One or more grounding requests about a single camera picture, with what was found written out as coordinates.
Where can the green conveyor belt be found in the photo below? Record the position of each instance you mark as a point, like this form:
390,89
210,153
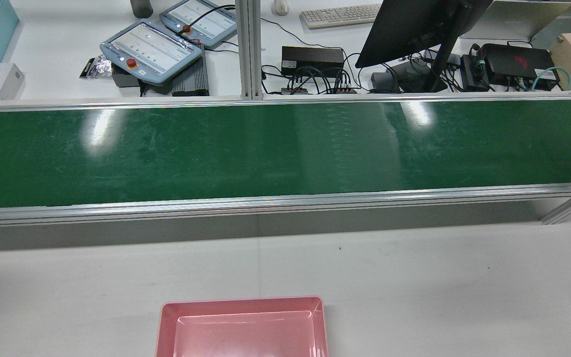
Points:
265,153

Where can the small usb hub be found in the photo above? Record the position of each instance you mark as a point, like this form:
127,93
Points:
346,90
295,91

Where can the dark grey cup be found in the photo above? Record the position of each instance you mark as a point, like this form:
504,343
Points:
141,7

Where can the black network switch box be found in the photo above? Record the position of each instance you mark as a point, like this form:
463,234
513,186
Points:
313,59

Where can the silver foil packet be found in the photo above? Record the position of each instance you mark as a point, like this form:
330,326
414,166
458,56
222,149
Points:
98,66

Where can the aluminium profile post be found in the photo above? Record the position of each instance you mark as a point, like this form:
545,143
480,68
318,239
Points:
248,49

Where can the grey blue teach pendant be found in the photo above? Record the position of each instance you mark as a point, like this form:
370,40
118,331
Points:
151,49
201,22

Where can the white keyboard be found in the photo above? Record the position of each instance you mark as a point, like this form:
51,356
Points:
340,16

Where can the pink plastic box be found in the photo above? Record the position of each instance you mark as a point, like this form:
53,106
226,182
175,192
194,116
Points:
246,337

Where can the black ribbed electronics box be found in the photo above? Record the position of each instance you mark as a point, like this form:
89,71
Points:
194,79

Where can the black mini computer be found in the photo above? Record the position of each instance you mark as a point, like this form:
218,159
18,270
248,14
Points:
513,62

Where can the silver laptop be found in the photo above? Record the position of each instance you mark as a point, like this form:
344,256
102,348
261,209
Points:
518,20

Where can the black power adapter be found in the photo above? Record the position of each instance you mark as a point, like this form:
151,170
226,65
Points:
474,74

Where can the white computer mouse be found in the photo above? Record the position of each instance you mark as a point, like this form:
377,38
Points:
280,7

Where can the black computer monitor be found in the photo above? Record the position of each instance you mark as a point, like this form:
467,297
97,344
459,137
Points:
409,29

